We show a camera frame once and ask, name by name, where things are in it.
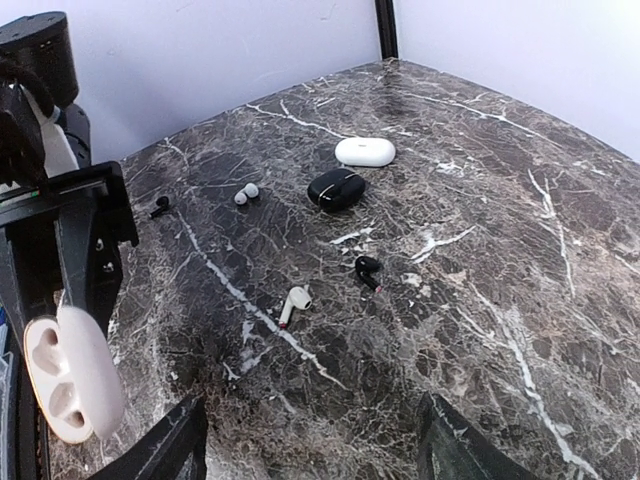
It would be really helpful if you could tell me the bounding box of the black stem earbud centre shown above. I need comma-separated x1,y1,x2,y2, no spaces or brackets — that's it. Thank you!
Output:
354,256,382,293

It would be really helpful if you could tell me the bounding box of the black round charging case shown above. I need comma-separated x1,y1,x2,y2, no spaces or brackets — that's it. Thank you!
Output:
307,168,366,213

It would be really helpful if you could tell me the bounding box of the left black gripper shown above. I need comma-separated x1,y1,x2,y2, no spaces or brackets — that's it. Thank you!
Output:
1,162,139,479

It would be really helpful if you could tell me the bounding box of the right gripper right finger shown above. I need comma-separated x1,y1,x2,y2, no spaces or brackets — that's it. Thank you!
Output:
417,392,535,479

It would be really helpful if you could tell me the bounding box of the white stem earbud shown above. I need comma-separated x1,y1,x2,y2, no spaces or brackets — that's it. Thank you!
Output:
278,286,312,329

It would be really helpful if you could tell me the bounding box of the white bud earbud left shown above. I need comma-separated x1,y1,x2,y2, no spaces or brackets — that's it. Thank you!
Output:
234,183,259,206

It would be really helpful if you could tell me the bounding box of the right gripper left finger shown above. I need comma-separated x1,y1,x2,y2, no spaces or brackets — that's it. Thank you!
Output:
90,395,208,480

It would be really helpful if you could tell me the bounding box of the beige gold-rimmed charging case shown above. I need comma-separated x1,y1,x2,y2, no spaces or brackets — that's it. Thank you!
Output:
23,305,125,444

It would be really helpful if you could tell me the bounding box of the black earbud front left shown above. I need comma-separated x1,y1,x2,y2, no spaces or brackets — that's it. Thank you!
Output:
149,196,170,219

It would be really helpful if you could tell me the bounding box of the left black frame post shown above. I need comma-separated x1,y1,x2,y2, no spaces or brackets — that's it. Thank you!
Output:
374,0,399,60

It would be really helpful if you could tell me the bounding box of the white oval charging case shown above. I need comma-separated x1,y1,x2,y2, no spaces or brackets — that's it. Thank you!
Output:
334,137,396,168

